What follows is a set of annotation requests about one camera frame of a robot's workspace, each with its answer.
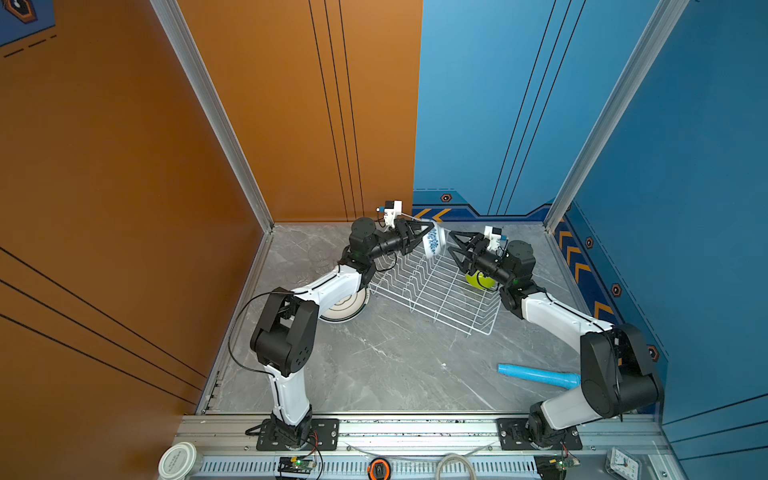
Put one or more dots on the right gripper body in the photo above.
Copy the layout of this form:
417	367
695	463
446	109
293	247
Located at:
491	266

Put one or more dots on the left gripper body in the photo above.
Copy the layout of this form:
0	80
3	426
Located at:
389	242

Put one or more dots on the blue white porcelain bowl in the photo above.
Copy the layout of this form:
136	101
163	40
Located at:
434	241

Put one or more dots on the lime green bowl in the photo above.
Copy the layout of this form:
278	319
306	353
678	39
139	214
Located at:
481	282

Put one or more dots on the white wire dish rack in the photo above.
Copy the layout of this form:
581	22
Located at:
436	288

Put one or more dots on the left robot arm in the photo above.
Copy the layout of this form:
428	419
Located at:
284	336

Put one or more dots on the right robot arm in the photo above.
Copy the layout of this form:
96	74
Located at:
617	374

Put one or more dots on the light blue cylinder tube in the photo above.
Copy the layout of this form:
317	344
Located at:
563	380

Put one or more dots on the orange black tape measure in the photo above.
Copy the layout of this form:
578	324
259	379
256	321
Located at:
379	469

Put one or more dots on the white alarm clock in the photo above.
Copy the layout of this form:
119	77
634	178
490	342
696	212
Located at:
621	465

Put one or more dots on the green circuit board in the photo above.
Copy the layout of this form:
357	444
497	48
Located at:
296	468

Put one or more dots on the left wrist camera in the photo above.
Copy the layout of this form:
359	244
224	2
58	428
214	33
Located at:
389	213

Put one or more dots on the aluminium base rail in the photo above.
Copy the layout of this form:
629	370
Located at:
428	446

